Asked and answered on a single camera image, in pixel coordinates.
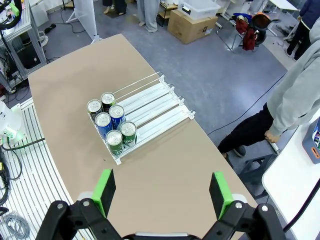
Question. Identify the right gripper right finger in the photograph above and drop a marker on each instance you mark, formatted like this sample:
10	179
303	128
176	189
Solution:
220	192

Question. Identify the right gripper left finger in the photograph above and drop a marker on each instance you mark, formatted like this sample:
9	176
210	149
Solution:
105	190

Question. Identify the person's right forearm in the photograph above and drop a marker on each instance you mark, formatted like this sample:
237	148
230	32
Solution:
280	122

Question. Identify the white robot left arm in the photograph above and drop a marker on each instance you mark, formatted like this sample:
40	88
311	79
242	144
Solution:
10	120

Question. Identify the clear acrylic can dispenser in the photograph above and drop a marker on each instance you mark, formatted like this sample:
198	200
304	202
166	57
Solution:
155	105

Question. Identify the person's right hand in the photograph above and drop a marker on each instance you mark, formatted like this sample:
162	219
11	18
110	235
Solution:
272	137

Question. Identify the black step stool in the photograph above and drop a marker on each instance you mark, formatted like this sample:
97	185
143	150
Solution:
255	167

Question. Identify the green soda can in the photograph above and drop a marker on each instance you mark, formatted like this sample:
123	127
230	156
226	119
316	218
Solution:
128	129
114	138

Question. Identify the large white table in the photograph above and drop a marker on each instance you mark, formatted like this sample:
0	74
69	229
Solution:
287	187

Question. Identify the blue Pocari Sweat can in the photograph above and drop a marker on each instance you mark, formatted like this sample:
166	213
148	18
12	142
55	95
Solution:
116	111
103	119

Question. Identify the black Pepsi can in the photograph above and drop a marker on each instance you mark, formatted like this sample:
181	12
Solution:
108	98
94	106

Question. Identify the person in grey hoodie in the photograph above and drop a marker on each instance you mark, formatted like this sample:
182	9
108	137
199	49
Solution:
295	87

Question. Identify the black computer case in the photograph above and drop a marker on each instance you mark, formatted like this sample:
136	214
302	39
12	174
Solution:
25	55

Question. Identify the red garment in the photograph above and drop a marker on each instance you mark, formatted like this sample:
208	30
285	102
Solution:
250	37

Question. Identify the large cardboard box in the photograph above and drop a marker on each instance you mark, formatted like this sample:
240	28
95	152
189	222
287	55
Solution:
190	30

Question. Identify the person in dark jacket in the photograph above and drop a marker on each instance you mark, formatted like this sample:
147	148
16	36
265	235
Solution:
300	37

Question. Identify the white partition screen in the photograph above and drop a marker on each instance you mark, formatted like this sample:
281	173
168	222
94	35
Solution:
86	15

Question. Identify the person in grey trousers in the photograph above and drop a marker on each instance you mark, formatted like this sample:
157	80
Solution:
150	15

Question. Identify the clear plastic storage box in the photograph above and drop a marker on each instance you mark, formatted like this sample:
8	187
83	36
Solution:
200	11

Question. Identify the person in dark clothes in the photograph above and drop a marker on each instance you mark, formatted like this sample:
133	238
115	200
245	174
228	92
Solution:
117	6

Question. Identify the white background table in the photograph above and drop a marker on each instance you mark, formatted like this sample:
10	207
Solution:
285	5

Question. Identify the aluminium slotted base plate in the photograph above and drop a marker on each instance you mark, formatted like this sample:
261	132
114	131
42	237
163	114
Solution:
32	175

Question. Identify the metal frame chair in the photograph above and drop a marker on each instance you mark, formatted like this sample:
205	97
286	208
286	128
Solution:
226	37

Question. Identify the aluminium frame rack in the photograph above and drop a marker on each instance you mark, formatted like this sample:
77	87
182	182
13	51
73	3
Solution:
37	45

